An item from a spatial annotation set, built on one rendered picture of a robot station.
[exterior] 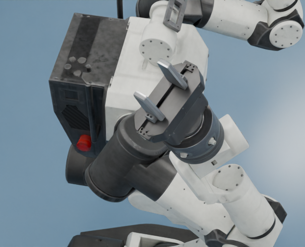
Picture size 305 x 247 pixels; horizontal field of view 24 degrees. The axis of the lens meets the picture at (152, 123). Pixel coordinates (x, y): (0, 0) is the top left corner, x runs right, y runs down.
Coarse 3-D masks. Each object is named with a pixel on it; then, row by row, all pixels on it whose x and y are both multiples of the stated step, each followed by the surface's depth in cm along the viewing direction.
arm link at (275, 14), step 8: (264, 0) 170; (272, 0) 162; (280, 0) 161; (288, 0) 162; (296, 0) 164; (272, 8) 167; (280, 8) 163; (288, 8) 164; (296, 8) 164; (272, 16) 165; (280, 16) 164; (288, 16) 163; (296, 16) 162; (272, 24) 164
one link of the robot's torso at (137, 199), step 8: (136, 192) 172; (128, 200) 175; (136, 200) 174; (144, 200) 173; (152, 200) 172; (144, 208) 176; (152, 208) 175; (160, 208) 174; (168, 216) 177; (176, 216) 176; (184, 224) 184
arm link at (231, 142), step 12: (228, 120) 114; (228, 132) 113; (240, 132) 113; (216, 144) 108; (228, 144) 113; (240, 144) 114; (204, 156) 108; (216, 156) 113; (228, 156) 114; (192, 168) 113; (204, 168) 114; (216, 168) 116
